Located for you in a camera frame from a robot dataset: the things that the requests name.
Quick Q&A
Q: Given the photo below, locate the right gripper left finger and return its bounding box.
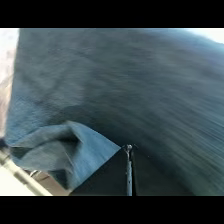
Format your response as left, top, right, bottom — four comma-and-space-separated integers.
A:
69, 145, 130, 197

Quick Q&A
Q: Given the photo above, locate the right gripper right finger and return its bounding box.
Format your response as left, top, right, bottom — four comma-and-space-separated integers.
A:
131, 145, 194, 197

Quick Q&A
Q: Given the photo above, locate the dark blue garment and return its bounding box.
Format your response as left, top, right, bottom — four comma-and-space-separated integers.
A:
3, 28, 224, 197

